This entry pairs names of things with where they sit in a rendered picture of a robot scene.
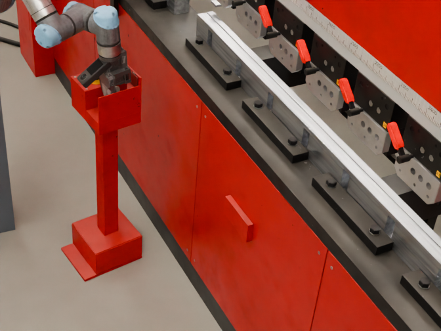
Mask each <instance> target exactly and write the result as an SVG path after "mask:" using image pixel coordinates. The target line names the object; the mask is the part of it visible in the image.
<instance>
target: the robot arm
mask: <svg viewBox="0 0 441 331"><path fill-rule="evenodd" d="M22 1H23V3H24V4H25V6H26V8H27V10H28V11H29V13H30V14H31V17H32V18H33V20H34V22H35V23H36V24H37V27H36V28H35V30H34V35H35V39H36V41H37V42H38V44H40V46H42V47H44V48H47V49H48V48H51V47H54V46H55V45H59V44H61V42H63V41H65V40H67V39H68V38H70V37H72V36H74V35H76V34H77V33H79V32H82V31H83V30H85V31H87V32H90V33H93V34H95V35H96V43H97V49H98V55H99V57H98V58H97V59H96V60H95V61H94V62H93V63H92V64H91V65H90V66H89V67H88V68H87V69H86V70H84V71H83V72H82V73H81V74H80V75H79V76H78V77H77V80H78V81H79V82H80V83H81V84H82V86H84V88H88V86H89V85H90V84H92V83H93V82H94V81H95V80H96V79H97V78H98V77H99V81H100V86H101V89H102V92H103V95H104V96H106V95H109V94H112V93H116V92H118V91H120V87H119V86H116V85H121V84H127V83H130V82H131V69H130V68H129V67H128V65H127V51H126V50H124V49H123V47H122V46H121V40H120V32H119V18H118V14H117V10H116V9H115V8H114V7H112V6H106V5H103V6H99V7H97V8H95V9H94V8H92V7H89V6H87V5H85V4H83V3H78V2H75V1H71V2H69V3H68V4H67V5H66V7H64V10H63V13H62V14H60V15H59V14H58V12H57V10H56V8H55V7H54V5H53V3H52V1H51V0H22ZM14 2H15V0H0V13H3V12H5V11H7V10H8V9H10V8H11V7H12V6H13V5H14ZM129 77H130V79H129Z"/></svg>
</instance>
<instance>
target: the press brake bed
mask: <svg viewBox="0 0 441 331"><path fill-rule="evenodd" d="M118 18H119V32H120V40H121V46H122V47H123V49H124V50H126V51H127V64H128V65H129V66H130V67H131V68H132V69H133V70H134V71H135V72H136V73H137V74H138V75H139V76H140V77H141V78H142V91H141V122H140V123H136V124H133V125H130V126H127V127H124V128H121V129H118V130H117V131H118V171H119V172H120V174H121V176H122V177H123V179H124V180H125V182H126V183H127V185H128V186H129V188H130V189H131V191H132V193H133V194H134V195H135V197H136V199H137V200H138V202H139V204H140V205H141V206H142V208H143V210H144V211H145V212H146V214H147V216H148V217H149V219H150V221H151V222H152V223H153V225H154V227H155V228H156V230H157V231H158V233H159V234H160V236H161V237H162V239H163V240H164V242H165V243H166V245H167V247H168V248H169V249H170V251H171V253H172V254H173V256H174V257H175V259H176V260H177V262H178V264H179V265H180V266H181V268H182V270H183V271H184V273H185V274H186V276H187V277H188V279H189V280H190V282H191V283H192V285H193V287H194V288H195V289H196V291H197V293H198V294H199V296H200V298H201V299H202V300H203V302H204V304H205V305H206V306H207V308H208V310H209V311H210V313H211V314H212V316H213V317H214V319H215V320H216V322H217V324H218V325H219V326H220V328H221V330H222V331H397V329H395V327H394V326H393V325H392V324H391V322H390V321H389V320H388V319H387V318H386V316H384V314H383V313H382V312H381V311H380V309H379V308H378V307H377V306H376V304H374V302H372V300H371V299H370V298H369V296H368V295H367V294H366V293H365V292H364V291H363V290H362V289H361V287H360V286H359V285H358V284H357V282H356V281H355V280H354V279H353V278H352V277H351V276H350V274H349V273H348V272H347V271H346V269H345V268H344V267H343V266H342V265H341V264H340V263H339V261H338V260H337V259H336V258H335V256H334V255H333V254H332V253H331V252H330V251H329V250H328V248H327V247H326V246H325V245H324V243H323V242H322V241H321V240H320V239H319V238H318V237H317V236H316V234H315V233H314V232H313V231H312V229H311V228H310V227H309V226H308V225H307V224H306V223H305V221H304V220H303V219H302V218H301V216H300V215H299V214H298V213H297V212H296V211H295V210H294V208H293V207H292V206H291V205H290V203H289V202H288V201H287V200H286V199H285V198H284V197H283V195H282V194H281V193H280V192H279V190H278V189H277V188H276V187H275V186H274V185H273V184H272V183H271V181H270V180H269V179H268V177H267V176H266V175H265V174H264V173H263V172H262V171H261V170H260V168H259V167H258V166H257V165H256V163H255V162H254V161H253V160H252V159H251V158H250V157H249V155H248V154H247V153H246V152H245V150H244V149H243V148H242V147H241V146H240V145H239V144H238V142H237V141H236V140H235V139H234V138H233V136H231V134H230V133H229V132H228V131H227V130H226V128H225V127H224V126H223V125H222V123H221V122H220V121H219V120H218V119H217V118H216V117H215V115H214V114H213V113H212V112H211V111H210V109H208V107H207V106H206V105H205V104H204V102H203V101H202V100H201V99H200V98H199V97H198V96H197V94H196V93H195V92H194V91H193V89H192V88H191V87H190V86H189V84H187V83H186V82H185V80H184V79H183V78H182V76H181V75H180V74H179V73H178V72H177V71H176V70H175V69H174V67H173V66H172V65H171V63H170V62H169V61H168V60H167V59H166V58H165V57H164V56H163V54H162V53H161V52H160V51H159V49H158V48H157V47H156V46H155V45H154V44H153V43H152V41H151V40H150V39H149V38H148V36H147V35H146V34H145V33H144V32H143V31H142V30H141V29H140V27H139V26H138V25H137V23H136V22H135V21H134V20H133V19H132V18H131V17H130V16H129V14H128V13H127V12H126V11H125V9H124V8H123V7H122V6H121V5H120V4H119V16H118ZM53 53H54V65H55V74H56V76H57V77H58V79H59V80H60V82H61V84H62V85H63V86H64V88H65V90H66V91H67V93H68V94H69V96H70V97H71V98H72V90H71V76H75V75H77V74H81V73H82V72H83V71H84V70H86V69H87V68H88V67H89V66H90V65H91V64H92V63H93V62H94V61H95V60H96V59H97V58H98V57H99V55H98V49H97V43H96V35H95V34H93V33H90V32H87V31H85V30H83V31H82V32H79V33H77V34H76V35H74V36H72V37H70V38H68V39H67V40H65V41H63V42H61V44H59V45H55V46H54V47H53ZM228 195H231V196H232V197H233V199H234V200H235V201H236V202H237V204H238V205H239V207H240V208H241V209H242V210H243V211H244V213H245V214H246V216H248V218H249V219H250V220H251V222H252V223H253V234H252V239H251V241H249V242H246V241H245V240H244V239H243V238H242V236H241V235H240V233H239V232H238V231H237V230H236V228H235V227H234V226H233V224H232V223H231V222H230V220H229V219H228V218H227V216H226V215H225V214H224V202H225V196H228Z"/></svg>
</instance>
